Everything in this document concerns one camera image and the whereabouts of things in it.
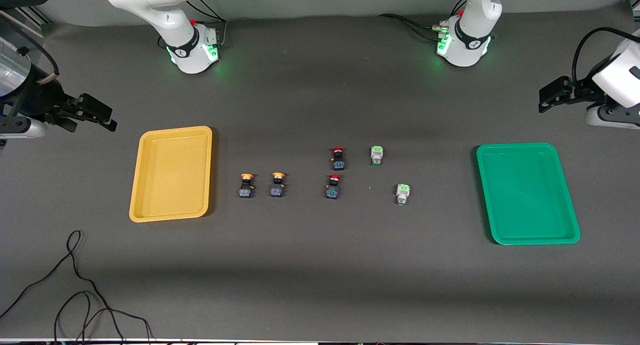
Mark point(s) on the green push button switch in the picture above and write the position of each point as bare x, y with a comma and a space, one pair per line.
403, 194
376, 155

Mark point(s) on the red push button switch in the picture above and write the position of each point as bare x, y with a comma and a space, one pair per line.
338, 159
333, 187

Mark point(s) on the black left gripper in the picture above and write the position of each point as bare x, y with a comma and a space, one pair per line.
583, 91

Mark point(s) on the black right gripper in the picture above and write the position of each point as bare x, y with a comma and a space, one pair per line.
44, 96

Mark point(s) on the green plastic tray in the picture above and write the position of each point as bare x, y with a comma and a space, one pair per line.
525, 195

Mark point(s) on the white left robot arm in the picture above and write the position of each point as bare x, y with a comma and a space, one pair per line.
470, 35

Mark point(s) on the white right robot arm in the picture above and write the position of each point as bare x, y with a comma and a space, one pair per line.
150, 0

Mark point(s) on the aluminium frame rail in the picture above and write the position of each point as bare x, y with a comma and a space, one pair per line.
631, 4
30, 16

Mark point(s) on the yellow push button switch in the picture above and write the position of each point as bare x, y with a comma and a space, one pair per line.
246, 186
277, 185

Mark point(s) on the yellow plastic tray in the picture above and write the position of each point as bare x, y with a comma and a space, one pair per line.
170, 175

